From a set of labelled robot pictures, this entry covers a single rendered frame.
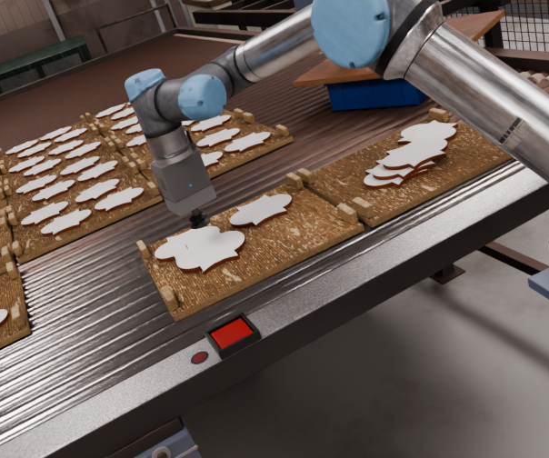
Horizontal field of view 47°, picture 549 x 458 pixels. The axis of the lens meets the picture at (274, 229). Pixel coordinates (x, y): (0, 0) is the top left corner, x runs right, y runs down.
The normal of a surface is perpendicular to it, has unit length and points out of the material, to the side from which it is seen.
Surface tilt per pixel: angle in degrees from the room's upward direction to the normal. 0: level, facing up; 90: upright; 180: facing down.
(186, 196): 90
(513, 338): 0
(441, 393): 0
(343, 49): 86
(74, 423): 0
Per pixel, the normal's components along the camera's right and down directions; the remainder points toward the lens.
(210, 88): 0.79, 0.04
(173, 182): 0.52, 0.24
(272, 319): -0.29, -0.85
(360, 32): -0.64, 0.44
